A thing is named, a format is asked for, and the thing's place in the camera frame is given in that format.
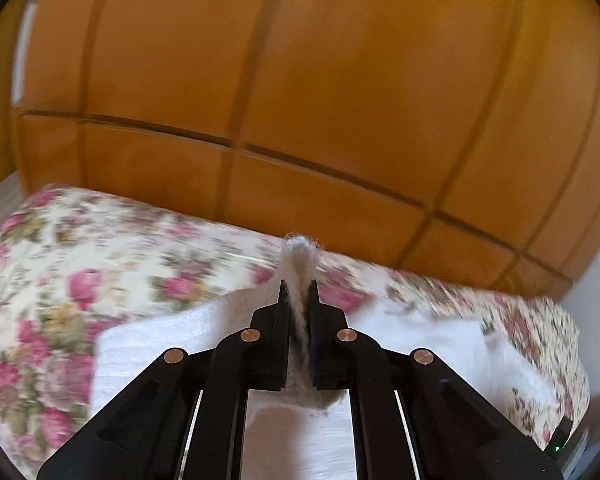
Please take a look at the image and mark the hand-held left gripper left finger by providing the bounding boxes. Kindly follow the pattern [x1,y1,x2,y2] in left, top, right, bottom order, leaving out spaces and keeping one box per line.
[36,280,289,480]

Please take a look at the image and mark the white fluffy towel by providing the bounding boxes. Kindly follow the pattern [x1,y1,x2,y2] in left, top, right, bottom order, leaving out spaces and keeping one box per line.
[87,235,561,480]

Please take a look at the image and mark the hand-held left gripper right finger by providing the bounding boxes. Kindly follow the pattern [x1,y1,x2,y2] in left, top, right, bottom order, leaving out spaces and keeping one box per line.
[307,280,565,480]

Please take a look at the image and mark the floral bedspread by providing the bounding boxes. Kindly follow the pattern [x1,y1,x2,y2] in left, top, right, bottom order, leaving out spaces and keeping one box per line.
[0,185,592,480]

